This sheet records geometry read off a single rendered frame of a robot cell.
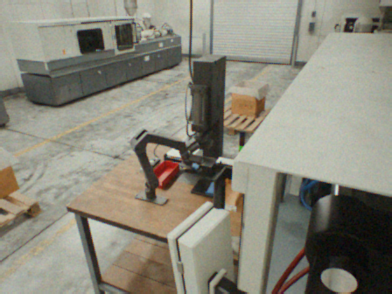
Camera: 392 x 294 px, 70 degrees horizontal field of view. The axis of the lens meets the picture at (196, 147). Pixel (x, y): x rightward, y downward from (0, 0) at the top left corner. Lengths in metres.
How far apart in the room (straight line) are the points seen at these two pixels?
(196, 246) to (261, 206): 0.19
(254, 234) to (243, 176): 0.14
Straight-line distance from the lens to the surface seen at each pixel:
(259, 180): 0.55
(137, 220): 1.63
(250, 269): 0.71
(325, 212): 0.67
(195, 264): 0.72
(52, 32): 6.67
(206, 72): 1.77
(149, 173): 1.64
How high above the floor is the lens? 1.95
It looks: 27 degrees down
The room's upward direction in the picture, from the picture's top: 1 degrees counter-clockwise
